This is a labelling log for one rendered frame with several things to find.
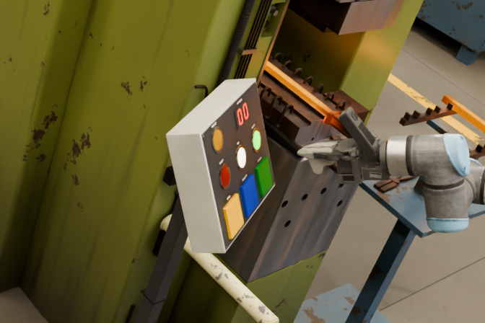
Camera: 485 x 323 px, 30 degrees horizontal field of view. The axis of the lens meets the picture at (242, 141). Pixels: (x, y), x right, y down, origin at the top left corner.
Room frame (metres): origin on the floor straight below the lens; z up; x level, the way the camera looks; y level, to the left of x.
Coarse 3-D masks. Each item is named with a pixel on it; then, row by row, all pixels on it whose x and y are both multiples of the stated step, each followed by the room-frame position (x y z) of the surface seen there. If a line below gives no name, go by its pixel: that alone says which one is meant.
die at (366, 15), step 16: (304, 0) 2.25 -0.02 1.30; (320, 0) 2.23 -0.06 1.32; (368, 0) 2.23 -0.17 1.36; (384, 0) 2.29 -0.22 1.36; (320, 16) 2.21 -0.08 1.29; (336, 16) 2.19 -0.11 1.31; (352, 16) 2.20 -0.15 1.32; (368, 16) 2.25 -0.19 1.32; (384, 16) 2.32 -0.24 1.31; (336, 32) 2.18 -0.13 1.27; (352, 32) 2.22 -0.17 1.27
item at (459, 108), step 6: (444, 96) 2.81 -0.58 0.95; (450, 96) 2.83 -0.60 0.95; (444, 102) 2.80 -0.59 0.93; (456, 102) 2.79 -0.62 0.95; (456, 108) 2.77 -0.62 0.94; (462, 108) 2.76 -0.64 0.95; (462, 114) 2.75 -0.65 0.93; (468, 114) 2.74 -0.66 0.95; (474, 114) 2.75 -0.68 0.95; (468, 120) 2.73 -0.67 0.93; (474, 120) 2.72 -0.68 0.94; (480, 120) 2.72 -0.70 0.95; (480, 126) 2.70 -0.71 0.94
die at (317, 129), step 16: (272, 80) 2.37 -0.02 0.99; (272, 96) 2.30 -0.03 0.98; (288, 96) 2.31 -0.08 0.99; (320, 96) 2.38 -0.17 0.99; (272, 112) 2.23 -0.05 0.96; (288, 112) 2.23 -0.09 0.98; (304, 112) 2.25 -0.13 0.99; (320, 112) 2.26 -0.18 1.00; (288, 128) 2.19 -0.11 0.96; (304, 128) 2.19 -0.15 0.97; (320, 128) 2.26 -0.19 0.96
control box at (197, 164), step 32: (224, 96) 1.80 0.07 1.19; (256, 96) 1.89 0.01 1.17; (192, 128) 1.61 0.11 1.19; (224, 128) 1.69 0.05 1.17; (256, 128) 1.85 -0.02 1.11; (192, 160) 1.58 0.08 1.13; (224, 160) 1.66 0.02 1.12; (256, 160) 1.81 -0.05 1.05; (192, 192) 1.58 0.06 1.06; (224, 192) 1.62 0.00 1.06; (192, 224) 1.57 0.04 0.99; (224, 224) 1.58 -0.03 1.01
